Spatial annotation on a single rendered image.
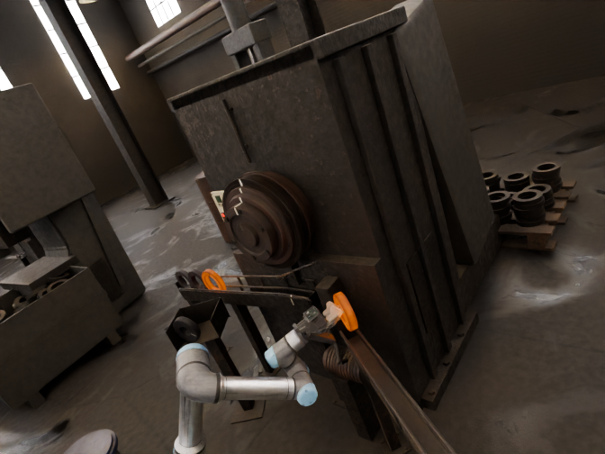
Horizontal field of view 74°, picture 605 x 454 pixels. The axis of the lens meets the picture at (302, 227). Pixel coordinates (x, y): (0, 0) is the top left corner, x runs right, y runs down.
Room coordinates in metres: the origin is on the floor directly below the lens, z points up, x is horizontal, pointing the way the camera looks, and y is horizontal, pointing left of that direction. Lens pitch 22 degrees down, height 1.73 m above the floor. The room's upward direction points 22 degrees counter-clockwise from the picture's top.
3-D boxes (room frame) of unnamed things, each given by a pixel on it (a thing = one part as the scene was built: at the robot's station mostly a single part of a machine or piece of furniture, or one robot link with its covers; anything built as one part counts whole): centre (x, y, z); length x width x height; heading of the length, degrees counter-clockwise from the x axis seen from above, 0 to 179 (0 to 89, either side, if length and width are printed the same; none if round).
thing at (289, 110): (2.03, -0.16, 0.88); 1.08 x 0.73 x 1.76; 43
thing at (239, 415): (1.90, 0.71, 0.36); 0.26 x 0.20 x 0.72; 78
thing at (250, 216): (1.67, 0.23, 1.11); 0.28 x 0.06 x 0.28; 43
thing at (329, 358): (1.41, 0.03, 0.27); 0.22 x 0.13 x 0.53; 43
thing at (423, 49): (2.53, -0.74, 0.89); 1.04 x 0.95 x 1.78; 133
